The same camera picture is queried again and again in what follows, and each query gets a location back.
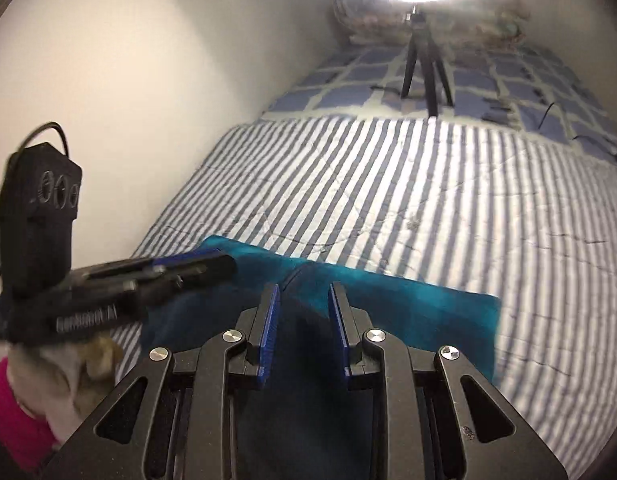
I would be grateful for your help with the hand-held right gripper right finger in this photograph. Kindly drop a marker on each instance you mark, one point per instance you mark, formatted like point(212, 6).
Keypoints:
point(338, 330)

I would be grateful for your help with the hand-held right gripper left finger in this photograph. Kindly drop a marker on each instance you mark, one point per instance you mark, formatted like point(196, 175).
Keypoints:
point(269, 330)

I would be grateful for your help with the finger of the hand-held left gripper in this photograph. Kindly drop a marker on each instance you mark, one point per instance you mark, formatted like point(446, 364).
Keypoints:
point(188, 257)
point(208, 270)

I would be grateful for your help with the teal plaid fleece shirt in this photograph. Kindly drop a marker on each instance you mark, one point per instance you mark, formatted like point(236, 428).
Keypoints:
point(428, 310)

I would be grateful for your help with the person's left forearm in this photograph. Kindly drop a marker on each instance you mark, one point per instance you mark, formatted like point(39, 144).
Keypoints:
point(8, 410)

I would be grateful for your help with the person's left hand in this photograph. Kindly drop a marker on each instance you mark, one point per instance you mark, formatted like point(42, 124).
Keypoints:
point(53, 375)

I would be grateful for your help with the blue checked bed sheet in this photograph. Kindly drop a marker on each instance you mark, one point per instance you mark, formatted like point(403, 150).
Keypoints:
point(478, 85)

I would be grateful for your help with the folded floral quilt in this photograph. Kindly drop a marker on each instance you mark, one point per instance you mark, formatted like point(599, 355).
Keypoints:
point(368, 25)

